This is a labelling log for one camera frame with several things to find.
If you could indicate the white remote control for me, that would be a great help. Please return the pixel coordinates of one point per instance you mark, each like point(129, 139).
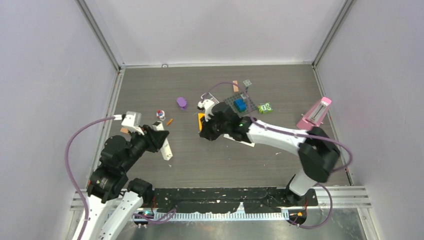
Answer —
point(208, 96)

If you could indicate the yellow triangular frame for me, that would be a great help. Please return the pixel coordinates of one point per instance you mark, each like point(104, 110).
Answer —
point(200, 123)

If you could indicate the long wooden block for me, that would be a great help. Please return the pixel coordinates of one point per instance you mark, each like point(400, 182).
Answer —
point(124, 130)

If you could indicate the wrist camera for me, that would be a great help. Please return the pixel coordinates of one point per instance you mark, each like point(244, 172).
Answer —
point(207, 105)
point(132, 122)

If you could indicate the grey lego baseplate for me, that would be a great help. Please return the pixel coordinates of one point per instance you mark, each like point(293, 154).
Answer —
point(251, 106)

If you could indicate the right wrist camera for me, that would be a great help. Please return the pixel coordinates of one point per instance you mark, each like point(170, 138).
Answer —
point(207, 105)

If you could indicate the grey lego post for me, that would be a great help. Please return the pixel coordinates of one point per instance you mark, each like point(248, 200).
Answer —
point(247, 83)

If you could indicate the small clown figurine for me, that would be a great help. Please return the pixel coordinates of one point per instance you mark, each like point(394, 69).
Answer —
point(160, 114)

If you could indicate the pink metronome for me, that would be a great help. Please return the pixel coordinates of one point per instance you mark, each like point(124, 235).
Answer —
point(315, 115)

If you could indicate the green monster toy cube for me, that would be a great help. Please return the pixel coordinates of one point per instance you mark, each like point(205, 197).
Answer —
point(264, 108)

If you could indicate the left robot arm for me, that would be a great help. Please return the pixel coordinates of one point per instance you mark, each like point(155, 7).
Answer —
point(111, 198)

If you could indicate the purple spool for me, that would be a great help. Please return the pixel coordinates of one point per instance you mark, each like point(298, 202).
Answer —
point(182, 103)

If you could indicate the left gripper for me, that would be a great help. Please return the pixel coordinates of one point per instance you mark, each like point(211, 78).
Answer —
point(155, 138)

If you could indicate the small wooden block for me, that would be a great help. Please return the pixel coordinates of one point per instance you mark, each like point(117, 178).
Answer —
point(235, 86)

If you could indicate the white remote battery cover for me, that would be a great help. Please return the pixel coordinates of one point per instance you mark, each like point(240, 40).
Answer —
point(165, 149)

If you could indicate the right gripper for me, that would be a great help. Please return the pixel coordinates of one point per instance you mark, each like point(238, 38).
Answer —
point(206, 132)

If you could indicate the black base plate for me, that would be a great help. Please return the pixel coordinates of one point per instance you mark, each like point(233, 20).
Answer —
point(254, 200)

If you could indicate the blue lego brick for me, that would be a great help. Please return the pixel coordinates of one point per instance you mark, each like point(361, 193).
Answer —
point(240, 105)

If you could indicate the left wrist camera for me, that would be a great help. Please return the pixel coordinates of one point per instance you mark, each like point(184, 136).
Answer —
point(132, 122)

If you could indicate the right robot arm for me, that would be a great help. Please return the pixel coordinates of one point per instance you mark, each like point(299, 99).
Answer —
point(317, 153)

